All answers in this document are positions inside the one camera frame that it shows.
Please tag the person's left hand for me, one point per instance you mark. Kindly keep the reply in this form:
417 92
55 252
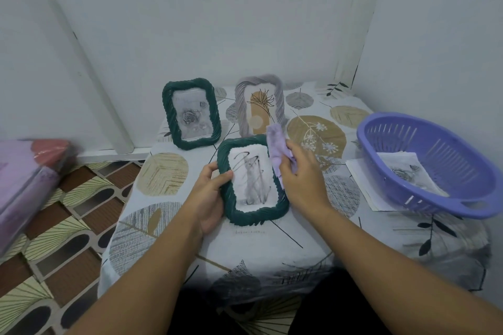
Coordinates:
210 199

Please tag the person's right hand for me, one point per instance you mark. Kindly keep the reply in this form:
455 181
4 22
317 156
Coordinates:
304 181

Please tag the person's left thumb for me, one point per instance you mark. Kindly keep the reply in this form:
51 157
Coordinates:
222 179

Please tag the person's right thumb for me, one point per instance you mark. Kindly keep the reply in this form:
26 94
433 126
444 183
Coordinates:
286 177

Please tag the green frame with scribbled picture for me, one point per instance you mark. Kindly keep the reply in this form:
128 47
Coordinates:
253 181

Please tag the purple cleaning cloth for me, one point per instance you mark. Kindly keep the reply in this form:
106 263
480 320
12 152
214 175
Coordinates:
279 146

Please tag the person's left forearm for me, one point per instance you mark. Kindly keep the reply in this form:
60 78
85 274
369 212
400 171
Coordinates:
145 276

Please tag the person's right forearm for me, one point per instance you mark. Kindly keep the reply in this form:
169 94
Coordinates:
401 272

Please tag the leaf patterned tablecloth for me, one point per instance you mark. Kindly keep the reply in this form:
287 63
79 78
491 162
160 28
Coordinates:
298 205

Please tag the white paper sheet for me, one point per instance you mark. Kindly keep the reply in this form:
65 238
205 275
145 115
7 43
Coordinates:
367 185

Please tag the rose picture paper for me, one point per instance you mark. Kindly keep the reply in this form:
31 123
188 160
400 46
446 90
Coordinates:
412 172

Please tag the person's black trousers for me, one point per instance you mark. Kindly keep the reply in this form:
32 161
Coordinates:
275 307

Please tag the purple plastic basket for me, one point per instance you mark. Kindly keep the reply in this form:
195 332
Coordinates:
432 162

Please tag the pink wrapped bedding package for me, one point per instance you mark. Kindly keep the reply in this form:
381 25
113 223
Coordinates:
23 185

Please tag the green frame with rose picture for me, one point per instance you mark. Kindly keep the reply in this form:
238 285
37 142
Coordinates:
191 114

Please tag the grey frame with flower picture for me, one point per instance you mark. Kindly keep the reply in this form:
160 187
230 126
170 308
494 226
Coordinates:
259 105

